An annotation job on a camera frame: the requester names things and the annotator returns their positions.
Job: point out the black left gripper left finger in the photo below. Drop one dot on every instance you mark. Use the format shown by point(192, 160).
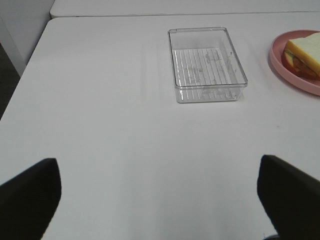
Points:
point(29, 201)

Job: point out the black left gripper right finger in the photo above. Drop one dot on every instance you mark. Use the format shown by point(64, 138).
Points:
point(290, 198)

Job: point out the bread slice from tray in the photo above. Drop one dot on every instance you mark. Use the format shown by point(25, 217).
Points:
point(295, 70)

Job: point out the left clear plastic tray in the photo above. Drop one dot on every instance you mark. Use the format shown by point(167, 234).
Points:
point(206, 67)

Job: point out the pink round plate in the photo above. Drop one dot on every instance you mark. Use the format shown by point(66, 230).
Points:
point(275, 57)

